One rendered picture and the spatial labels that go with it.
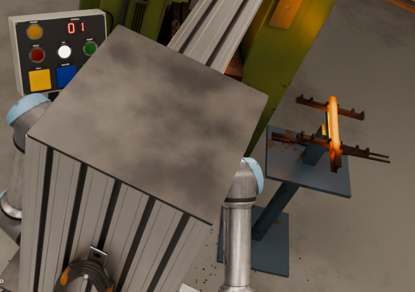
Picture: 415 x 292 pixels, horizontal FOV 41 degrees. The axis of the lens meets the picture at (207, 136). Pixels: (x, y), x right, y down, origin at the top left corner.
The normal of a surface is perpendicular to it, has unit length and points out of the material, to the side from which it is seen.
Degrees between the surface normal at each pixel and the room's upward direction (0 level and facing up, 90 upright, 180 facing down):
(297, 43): 90
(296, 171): 0
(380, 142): 0
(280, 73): 90
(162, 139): 0
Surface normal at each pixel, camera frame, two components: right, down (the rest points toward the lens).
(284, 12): 0.03, 0.78
